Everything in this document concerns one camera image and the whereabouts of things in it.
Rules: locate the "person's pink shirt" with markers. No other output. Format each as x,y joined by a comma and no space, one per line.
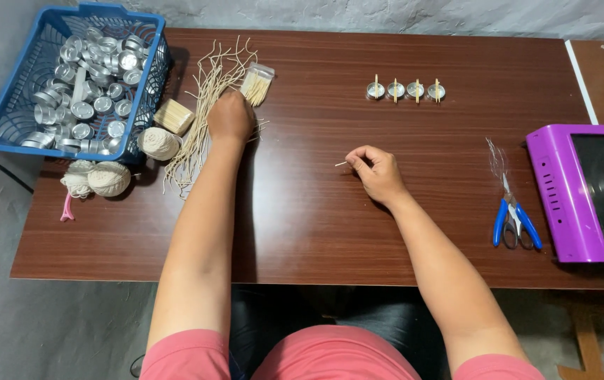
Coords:
333,356

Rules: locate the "person's dark trousers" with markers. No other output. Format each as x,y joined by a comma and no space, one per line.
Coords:
386,316

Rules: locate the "wooden wick holder stick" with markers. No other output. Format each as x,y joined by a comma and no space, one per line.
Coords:
437,91
417,91
395,89
376,84

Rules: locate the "single aluminium candle cup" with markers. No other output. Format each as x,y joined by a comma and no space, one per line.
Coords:
412,90
399,90
371,91
432,92

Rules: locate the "person's right hand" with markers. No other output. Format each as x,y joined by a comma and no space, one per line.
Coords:
381,177

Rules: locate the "clear bag of toothpicks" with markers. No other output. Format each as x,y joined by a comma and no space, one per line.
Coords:
257,84

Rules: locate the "wooden table leg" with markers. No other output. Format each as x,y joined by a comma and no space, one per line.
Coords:
589,343

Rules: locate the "person's left fingers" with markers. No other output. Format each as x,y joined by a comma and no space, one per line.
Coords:
239,97

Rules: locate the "clear plastic wrapper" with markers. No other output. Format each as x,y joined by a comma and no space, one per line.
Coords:
496,158

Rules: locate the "pink plastic clip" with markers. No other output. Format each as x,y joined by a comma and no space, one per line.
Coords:
67,209

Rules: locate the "loose cream yarn skein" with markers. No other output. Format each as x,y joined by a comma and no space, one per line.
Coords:
76,179

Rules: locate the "tan bundle of toothpicks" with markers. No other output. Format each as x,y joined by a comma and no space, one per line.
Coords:
174,116

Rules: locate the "purple gas stove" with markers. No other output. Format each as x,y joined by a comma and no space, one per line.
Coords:
555,195

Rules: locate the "blue plastic basket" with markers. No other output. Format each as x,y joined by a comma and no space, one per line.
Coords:
22,111

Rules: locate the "heap of aluminium tealight cups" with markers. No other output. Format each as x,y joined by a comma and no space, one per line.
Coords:
88,89

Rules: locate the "person's left hand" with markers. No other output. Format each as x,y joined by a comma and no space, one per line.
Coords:
230,120

